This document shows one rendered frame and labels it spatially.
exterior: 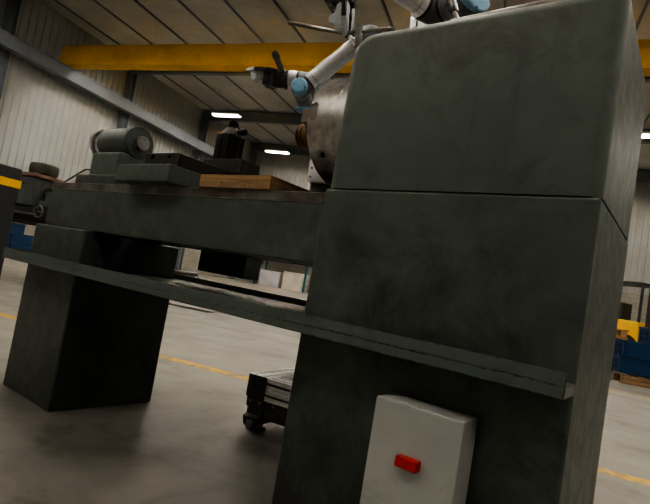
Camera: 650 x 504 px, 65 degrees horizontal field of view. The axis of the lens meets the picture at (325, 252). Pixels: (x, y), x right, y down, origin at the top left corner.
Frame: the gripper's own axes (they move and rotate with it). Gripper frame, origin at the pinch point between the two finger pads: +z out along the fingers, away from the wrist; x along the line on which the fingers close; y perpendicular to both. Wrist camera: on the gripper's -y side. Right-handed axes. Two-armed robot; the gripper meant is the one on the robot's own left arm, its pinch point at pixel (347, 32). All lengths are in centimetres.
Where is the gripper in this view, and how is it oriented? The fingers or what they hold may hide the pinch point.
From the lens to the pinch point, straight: 160.7
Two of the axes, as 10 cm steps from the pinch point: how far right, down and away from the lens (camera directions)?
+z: -0.6, 9.9, 0.8
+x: -4.1, 0.5, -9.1
